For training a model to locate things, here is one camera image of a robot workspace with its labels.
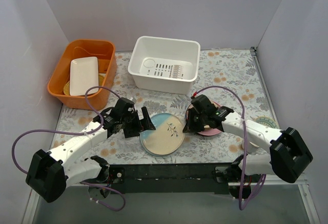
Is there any orange plastic bin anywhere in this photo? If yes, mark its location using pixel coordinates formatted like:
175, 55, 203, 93
47, 39, 117, 110

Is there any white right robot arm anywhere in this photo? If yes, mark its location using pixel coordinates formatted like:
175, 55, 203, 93
183, 95, 313, 183

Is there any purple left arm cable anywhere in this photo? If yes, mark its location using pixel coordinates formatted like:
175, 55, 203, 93
11, 86, 126, 211

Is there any white plastic bin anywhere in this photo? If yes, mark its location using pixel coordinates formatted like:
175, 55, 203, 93
128, 36, 200, 95

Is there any yellow plate in orange bin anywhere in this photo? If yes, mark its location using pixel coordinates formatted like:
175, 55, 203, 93
63, 74, 105, 96

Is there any white rectangular plate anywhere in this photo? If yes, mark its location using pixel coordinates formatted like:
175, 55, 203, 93
70, 56, 99, 88

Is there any floral table mat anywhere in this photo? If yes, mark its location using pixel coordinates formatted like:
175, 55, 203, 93
50, 49, 285, 165

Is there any aluminium frame rail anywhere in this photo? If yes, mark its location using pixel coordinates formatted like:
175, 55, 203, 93
22, 189, 40, 224

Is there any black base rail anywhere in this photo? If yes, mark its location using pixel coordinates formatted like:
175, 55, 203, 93
104, 162, 241, 194

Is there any white cup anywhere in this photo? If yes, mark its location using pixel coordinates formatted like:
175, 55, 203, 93
246, 141, 260, 154

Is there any teal patterned plate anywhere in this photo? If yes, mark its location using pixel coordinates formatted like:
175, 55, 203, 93
255, 116, 279, 129

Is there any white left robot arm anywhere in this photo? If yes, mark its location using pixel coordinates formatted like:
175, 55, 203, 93
26, 97, 156, 203

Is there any pink plate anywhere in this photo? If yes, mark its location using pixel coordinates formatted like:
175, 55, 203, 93
185, 105, 221, 136

